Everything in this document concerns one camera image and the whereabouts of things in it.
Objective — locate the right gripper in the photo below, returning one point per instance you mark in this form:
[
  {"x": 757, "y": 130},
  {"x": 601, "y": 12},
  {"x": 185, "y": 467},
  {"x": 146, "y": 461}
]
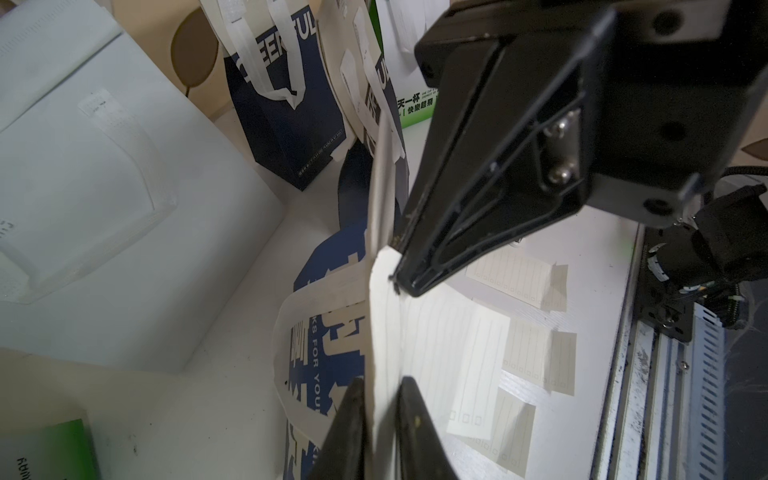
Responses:
[{"x": 633, "y": 109}]

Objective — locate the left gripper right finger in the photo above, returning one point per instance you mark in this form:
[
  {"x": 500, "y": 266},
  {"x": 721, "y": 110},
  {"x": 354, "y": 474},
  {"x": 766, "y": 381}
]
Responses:
[{"x": 420, "y": 452}]

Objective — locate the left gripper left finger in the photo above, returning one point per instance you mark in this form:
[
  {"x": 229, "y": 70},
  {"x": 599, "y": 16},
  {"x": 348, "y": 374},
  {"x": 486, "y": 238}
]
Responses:
[{"x": 342, "y": 453}]

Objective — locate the blue white Cheerful bag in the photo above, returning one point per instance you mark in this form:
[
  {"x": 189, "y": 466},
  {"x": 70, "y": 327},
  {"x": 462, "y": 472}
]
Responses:
[{"x": 318, "y": 338}]

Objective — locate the green white bag right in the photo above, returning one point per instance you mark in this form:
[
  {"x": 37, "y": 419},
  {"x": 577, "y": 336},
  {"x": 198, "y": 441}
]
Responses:
[{"x": 402, "y": 23}]

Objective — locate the green white bag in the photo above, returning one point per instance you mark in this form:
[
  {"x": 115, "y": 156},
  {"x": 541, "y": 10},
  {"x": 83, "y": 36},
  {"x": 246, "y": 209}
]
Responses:
[
  {"x": 61, "y": 451},
  {"x": 402, "y": 23}
]

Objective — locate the navy bag front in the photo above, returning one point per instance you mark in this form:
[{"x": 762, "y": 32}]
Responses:
[{"x": 363, "y": 88}]

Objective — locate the navy bag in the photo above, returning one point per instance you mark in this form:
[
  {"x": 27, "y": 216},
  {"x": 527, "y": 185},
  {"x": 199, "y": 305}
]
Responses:
[
  {"x": 278, "y": 84},
  {"x": 363, "y": 88}
]

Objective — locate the navy bag rear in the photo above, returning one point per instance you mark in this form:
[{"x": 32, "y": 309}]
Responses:
[{"x": 278, "y": 84}]

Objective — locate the green white bag left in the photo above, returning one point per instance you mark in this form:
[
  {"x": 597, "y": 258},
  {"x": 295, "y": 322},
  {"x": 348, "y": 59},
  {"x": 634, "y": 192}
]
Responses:
[{"x": 61, "y": 451}]

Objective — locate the large white paper bag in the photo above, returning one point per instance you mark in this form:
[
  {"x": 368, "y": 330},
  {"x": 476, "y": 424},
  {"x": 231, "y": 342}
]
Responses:
[{"x": 127, "y": 218}]

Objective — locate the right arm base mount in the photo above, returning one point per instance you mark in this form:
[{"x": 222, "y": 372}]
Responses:
[{"x": 704, "y": 259}]

